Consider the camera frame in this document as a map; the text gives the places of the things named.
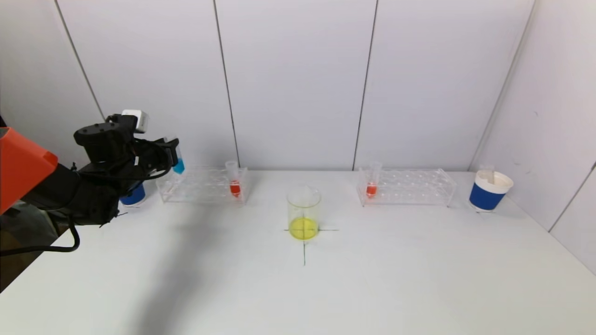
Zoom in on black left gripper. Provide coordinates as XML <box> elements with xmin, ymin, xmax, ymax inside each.
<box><xmin>140</xmin><ymin>137</ymin><xmax>180</xmax><ymax>171</ymax></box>

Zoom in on test tube with blue liquid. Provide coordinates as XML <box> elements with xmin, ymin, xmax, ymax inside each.
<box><xmin>164</xmin><ymin>136</ymin><xmax>186</xmax><ymax>175</ymax></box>

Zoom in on clear acrylic test tube rack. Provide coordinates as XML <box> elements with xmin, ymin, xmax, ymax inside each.
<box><xmin>356</xmin><ymin>168</ymin><xmax>457</xmax><ymax>207</ymax></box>
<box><xmin>156</xmin><ymin>167</ymin><xmax>251</xmax><ymax>204</ymax></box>

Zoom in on test tube with red liquid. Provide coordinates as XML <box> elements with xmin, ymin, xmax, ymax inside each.
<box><xmin>366</xmin><ymin>161</ymin><xmax>383</xmax><ymax>198</ymax></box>
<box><xmin>226</xmin><ymin>161</ymin><xmax>243</xmax><ymax>198</ymax></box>

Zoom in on clear glass beaker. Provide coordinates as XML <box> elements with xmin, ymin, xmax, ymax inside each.
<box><xmin>286</xmin><ymin>186</ymin><xmax>322</xmax><ymax>241</ymax></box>

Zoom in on blue white paper cup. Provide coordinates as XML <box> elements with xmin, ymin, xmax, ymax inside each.
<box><xmin>119</xmin><ymin>183</ymin><xmax>146</xmax><ymax>208</ymax></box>
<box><xmin>469</xmin><ymin>170</ymin><xmax>514</xmax><ymax>213</ymax></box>

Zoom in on black looped camera cable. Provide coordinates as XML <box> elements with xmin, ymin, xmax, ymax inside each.
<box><xmin>77</xmin><ymin>156</ymin><xmax>174</xmax><ymax>182</ymax></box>

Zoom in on white grey wrist camera module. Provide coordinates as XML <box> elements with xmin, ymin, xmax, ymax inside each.
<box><xmin>106</xmin><ymin>110</ymin><xmax>149</xmax><ymax>134</ymax></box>

